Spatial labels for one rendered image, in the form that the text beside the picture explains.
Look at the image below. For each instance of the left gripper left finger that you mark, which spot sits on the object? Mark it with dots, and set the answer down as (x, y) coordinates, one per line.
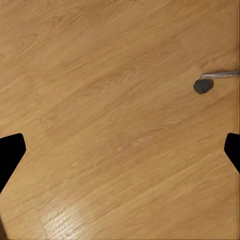
(12, 149)

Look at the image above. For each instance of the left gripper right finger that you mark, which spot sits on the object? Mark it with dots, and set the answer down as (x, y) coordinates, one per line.
(232, 149)

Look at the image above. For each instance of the swivel chair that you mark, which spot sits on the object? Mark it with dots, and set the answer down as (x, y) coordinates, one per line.
(203, 85)

